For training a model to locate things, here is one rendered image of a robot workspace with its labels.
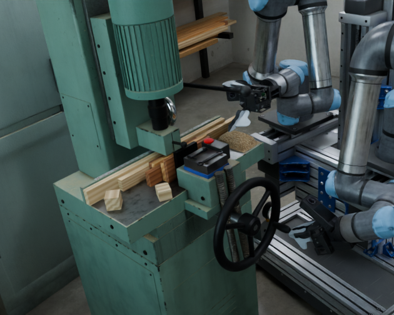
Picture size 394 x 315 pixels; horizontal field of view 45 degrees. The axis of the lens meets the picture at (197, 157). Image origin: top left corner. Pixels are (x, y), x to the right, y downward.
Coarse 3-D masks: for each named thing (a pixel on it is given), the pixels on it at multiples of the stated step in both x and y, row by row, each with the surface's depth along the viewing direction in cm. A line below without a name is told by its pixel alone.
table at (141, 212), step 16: (240, 160) 157; (256, 160) 164; (128, 192) 144; (144, 192) 143; (176, 192) 141; (96, 208) 138; (128, 208) 137; (144, 208) 136; (160, 208) 136; (176, 208) 141; (192, 208) 140; (208, 208) 137; (112, 224) 134; (128, 224) 129; (144, 224) 133; (160, 224) 138; (128, 240) 131
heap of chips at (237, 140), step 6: (228, 132) 166; (234, 132) 164; (240, 132) 164; (222, 138) 165; (228, 138) 163; (234, 138) 162; (240, 138) 161; (246, 138) 162; (252, 138) 163; (234, 144) 161; (240, 144) 160; (246, 144) 160; (252, 144) 161; (240, 150) 160; (246, 150) 160
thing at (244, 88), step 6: (186, 84) 154; (192, 84) 152; (198, 84) 150; (204, 84) 149; (216, 90) 145; (222, 90) 143; (228, 90) 141; (234, 90) 139; (240, 90) 137; (246, 90) 136; (246, 96) 137
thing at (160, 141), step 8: (136, 128) 154; (144, 128) 152; (152, 128) 151; (168, 128) 150; (176, 128) 149; (144, 136) 152; (152, 136) 149; (160, 136) 146; (168, 136) 147; (176, 136) 149; (144, 144) 154; (152, 144) 151; (160, 144) 148; (168, 144) 148; (160, 152) 150; (168, 152) 149
